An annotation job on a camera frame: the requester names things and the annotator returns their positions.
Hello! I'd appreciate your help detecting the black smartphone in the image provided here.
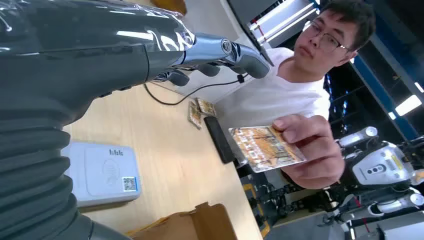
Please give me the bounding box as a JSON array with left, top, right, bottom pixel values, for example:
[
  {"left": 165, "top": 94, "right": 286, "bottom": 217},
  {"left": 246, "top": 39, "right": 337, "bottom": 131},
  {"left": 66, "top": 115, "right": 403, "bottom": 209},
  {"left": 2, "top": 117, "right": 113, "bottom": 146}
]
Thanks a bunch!
[{"left": 203, "top": 115, "right": 236, "bottom": 165}]

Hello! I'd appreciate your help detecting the white card reader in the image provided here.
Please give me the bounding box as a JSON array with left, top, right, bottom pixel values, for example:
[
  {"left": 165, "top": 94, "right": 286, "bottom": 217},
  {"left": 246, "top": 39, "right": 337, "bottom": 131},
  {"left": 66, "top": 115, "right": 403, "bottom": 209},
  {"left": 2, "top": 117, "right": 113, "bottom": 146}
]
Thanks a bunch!
[{"left": 61, "top": 141, "right": 143, "bottom": 209}]

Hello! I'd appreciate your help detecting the wooden compartment box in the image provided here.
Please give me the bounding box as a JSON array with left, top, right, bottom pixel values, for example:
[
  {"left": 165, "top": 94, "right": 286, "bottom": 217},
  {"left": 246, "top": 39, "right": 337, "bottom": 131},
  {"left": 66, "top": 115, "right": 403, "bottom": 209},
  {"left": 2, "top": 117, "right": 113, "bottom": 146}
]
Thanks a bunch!
[{"left": 127, "top": 202, "right": 238, "bottom": 240}]

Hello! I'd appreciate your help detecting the autumn tree print hotel card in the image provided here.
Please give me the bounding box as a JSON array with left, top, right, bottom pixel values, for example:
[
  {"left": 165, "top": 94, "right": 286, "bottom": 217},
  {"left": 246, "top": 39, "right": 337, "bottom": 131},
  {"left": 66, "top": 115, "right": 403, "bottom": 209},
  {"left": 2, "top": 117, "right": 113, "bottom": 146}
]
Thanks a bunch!
[
  {"left": 187, "top": 100, "right": 203, "bottom": 130},
  {"left": 196, "top": 97, "right": 218, "bottom": 117}
]

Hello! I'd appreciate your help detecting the black power cable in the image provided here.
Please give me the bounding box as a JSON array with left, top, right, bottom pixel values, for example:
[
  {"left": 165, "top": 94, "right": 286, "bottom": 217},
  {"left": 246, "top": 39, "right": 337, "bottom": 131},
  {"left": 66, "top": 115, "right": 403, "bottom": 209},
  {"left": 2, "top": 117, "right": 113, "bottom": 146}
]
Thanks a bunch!
[{"left": 143, "top": 73, "right": 249, "bottom": 107}]

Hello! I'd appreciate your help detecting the white humanoid robot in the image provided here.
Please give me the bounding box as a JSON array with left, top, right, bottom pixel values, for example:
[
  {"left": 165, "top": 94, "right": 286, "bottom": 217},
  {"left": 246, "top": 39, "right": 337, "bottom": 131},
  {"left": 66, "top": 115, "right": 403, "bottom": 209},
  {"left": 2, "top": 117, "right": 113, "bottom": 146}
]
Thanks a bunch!
[{"left": 246, "top": 125, "right": 424, "bottom": 233}]

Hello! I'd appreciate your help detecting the person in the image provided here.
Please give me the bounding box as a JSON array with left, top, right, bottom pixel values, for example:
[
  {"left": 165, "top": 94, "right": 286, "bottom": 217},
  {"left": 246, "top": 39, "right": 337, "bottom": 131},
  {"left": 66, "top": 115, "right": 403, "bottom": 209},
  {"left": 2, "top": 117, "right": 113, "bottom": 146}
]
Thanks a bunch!
[{"left": 215, "top": 0, "right": 377, "bottom": 190}]

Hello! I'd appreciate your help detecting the autumn tree print ID card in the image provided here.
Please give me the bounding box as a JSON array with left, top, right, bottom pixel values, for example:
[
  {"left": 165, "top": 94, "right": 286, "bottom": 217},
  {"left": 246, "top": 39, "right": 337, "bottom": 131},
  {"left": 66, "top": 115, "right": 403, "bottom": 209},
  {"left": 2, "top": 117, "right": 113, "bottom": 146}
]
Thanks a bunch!
[{"left": 228, "top": 125, "right": 307, "bottom": 174}]

